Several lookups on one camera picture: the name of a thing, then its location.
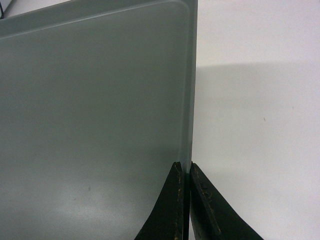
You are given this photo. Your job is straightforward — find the grey rectangular serving tray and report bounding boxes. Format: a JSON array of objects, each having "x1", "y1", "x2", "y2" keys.
[{"x1": 0, "y1": 0, "x2": 198, "y2": 240}]

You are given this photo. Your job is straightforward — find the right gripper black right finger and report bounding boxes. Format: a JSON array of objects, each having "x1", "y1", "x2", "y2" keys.
[{"x1": 190, "y1": 163, "x2": 262, "y2": 240}]

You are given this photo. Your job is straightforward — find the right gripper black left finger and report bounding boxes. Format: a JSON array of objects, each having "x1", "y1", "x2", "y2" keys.
[{"x1": 135, "y1": 162, "x2": 185, "y2": 240}]

